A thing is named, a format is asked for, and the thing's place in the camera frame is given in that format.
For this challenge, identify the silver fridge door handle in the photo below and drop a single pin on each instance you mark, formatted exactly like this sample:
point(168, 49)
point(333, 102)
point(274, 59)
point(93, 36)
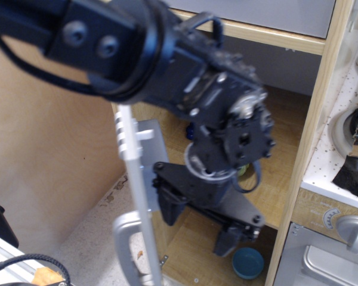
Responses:
point(124, 227)

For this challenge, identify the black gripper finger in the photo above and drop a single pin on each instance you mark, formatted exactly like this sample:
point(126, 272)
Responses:
point(227, 240)
point(171, 202)

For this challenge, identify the silver oven knob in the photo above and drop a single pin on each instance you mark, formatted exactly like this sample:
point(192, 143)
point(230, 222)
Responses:
point(347, 229)

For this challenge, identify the black torn tape piece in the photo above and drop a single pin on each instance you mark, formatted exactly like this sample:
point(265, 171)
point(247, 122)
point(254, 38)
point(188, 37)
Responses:
point(353, 161)

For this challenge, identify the green toy item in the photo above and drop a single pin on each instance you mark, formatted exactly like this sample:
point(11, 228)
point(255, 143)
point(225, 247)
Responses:
point(242, 170)

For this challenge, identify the wooden toy kitchen frame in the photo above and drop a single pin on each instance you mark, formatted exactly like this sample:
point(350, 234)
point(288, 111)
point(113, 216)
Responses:
point(298, 122)

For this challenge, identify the white speckled stove top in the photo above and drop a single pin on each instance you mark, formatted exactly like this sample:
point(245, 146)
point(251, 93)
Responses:
point(332, 147)

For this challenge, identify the silver oven door handle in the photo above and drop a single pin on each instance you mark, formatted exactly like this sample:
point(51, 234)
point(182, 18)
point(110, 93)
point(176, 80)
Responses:
point(329, 268)

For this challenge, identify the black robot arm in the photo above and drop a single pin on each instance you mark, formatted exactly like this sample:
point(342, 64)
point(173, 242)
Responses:
point(132, 51)

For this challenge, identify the black box at left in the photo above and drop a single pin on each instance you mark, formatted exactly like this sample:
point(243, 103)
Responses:
point(6, 232)

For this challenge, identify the grey oven door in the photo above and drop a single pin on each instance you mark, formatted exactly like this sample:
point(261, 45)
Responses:
point(290, 267)

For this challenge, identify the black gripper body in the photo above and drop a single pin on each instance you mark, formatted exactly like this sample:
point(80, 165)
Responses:
point(216, 199)

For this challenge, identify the silver ice dispenser panel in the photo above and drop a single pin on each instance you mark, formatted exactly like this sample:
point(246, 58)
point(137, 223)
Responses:
point(126, 136)

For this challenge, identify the grey freezer door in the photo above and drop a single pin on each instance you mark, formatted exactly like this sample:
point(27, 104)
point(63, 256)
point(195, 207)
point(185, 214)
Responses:
point(310, 18)

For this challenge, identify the blue bowl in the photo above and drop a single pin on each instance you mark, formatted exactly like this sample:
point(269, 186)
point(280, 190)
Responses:
point(247, 263)

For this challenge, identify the aluminium rail base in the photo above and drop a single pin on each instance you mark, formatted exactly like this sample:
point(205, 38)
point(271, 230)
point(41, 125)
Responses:
point(19, 272)

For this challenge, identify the grey fridge door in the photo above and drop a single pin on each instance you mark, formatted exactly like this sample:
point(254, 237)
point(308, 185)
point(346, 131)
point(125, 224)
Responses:
point(151, 149)

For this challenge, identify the blue toy item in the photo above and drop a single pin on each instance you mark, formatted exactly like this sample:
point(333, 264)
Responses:
point(190, 131)

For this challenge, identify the orange tape scrap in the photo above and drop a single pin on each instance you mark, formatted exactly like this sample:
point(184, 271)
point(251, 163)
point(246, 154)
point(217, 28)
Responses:
point(46, 276)

